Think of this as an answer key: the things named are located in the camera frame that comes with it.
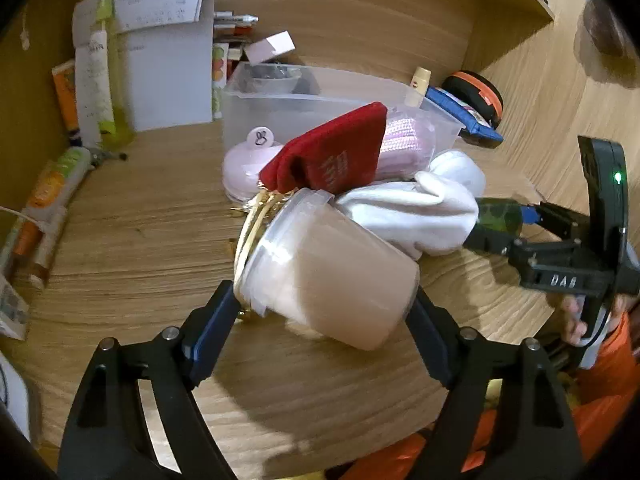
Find wooden desktop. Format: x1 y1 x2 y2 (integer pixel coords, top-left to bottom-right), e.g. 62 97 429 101
0 120 566 480

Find yellow-green tall bottle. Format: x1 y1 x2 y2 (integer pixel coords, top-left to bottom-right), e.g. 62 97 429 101
97 0 135 150

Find white rabbit tag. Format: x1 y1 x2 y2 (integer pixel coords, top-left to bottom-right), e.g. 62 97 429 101
248 127 276 150

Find cream tube bottle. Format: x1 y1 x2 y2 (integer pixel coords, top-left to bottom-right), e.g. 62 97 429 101
406 66 432 108

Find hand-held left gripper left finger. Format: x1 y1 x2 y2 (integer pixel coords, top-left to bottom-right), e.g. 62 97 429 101
57 280 246 480

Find orange green tube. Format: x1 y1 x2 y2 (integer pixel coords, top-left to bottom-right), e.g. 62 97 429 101
25 147 93 211

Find blue zip pouch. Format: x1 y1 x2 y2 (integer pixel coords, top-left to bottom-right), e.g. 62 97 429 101
425 86 504 148

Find fruit print carton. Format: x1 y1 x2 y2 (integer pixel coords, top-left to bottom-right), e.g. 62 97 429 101
212 42 231 121

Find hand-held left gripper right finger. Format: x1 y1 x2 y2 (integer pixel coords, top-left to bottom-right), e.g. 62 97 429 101
407 287 588 480

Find orange white tube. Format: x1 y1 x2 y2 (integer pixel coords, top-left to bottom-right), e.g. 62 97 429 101
12 205 68 288

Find white frosted jar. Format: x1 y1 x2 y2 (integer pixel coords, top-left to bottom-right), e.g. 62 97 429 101
234 187 421 352

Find black orange round case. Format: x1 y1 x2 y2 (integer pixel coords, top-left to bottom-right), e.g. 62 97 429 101
441 70 504 131

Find small white carton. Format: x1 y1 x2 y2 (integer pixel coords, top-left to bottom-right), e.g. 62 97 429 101
243 31 296 65

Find white velvet pouch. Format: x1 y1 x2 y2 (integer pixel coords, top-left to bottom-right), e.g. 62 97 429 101
334 150 487 261

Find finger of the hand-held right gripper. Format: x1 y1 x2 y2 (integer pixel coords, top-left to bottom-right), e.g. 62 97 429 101
462 220 538 266
520 202 593 246

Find person's orange clothing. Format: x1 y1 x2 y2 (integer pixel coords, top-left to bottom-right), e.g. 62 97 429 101
340 310 640 480

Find person's right hand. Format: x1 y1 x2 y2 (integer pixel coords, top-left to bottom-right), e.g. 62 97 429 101
547 292 631 348

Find white printed tube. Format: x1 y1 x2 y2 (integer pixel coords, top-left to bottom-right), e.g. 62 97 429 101
75 30 118 147

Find pink knit pouch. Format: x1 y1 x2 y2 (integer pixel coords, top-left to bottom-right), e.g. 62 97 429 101
372 110 441 183

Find white pens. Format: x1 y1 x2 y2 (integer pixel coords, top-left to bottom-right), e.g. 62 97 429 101
215 10 259 28

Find pink round case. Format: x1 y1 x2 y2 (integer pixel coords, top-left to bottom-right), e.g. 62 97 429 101
221 126 288 204

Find clear plastic box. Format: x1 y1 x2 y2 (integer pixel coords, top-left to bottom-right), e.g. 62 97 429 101
221 62 463 161

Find white cable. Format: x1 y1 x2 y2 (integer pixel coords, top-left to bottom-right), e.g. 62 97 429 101
0 204 51 235

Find white printed box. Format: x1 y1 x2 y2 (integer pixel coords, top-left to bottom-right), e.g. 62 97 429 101
0 275 31 341

